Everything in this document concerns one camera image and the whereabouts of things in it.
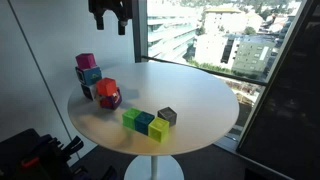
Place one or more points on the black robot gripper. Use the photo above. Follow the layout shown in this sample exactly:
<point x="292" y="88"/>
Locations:
<point x="113" y="5"/>

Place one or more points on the gray embossed dice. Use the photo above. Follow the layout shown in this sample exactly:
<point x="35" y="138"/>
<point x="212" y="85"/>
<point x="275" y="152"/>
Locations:
<point x="167" y="116"/>

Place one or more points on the green embossed dice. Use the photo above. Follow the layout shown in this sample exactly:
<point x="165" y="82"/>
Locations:
<point x="130" y="118"/>

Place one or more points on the teal blue embossed dice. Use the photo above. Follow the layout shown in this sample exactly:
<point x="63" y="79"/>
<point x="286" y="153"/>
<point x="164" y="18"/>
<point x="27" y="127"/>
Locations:
<point x="144" y="122"/>

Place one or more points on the yellow-green embossed dice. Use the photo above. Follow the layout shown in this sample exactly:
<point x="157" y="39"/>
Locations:
<point x="158" y="130"/>

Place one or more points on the magenta cube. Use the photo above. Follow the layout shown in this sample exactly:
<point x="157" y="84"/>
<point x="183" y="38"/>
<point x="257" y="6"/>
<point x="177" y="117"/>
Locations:
<point x="85" y="61"/>

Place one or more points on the blue and black fabric cube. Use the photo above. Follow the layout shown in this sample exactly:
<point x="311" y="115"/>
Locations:
<point x="89" y="76"/>

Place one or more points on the orange-red cube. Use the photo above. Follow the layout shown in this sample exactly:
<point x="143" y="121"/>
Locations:
<point x="106" y="86"/>

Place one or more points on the black checkered fabric cube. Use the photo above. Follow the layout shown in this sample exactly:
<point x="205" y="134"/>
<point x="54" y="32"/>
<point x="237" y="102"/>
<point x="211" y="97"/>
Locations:
<point x="88" y="91"/>

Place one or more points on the multicoloured fabric cube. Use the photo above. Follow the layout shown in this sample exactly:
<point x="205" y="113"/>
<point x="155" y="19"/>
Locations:
<point x="112" y="101"/>

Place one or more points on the black spring clamp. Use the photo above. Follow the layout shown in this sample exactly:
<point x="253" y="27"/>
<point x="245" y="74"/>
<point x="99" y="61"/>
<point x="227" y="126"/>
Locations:
<point x="75" y="145"/>

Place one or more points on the dark window rail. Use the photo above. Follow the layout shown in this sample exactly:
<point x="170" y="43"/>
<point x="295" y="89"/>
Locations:
<point x="200" y="69"/>

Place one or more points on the white table pedestal base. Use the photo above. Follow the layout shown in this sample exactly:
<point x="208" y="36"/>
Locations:
<point x="154" y="166"/>

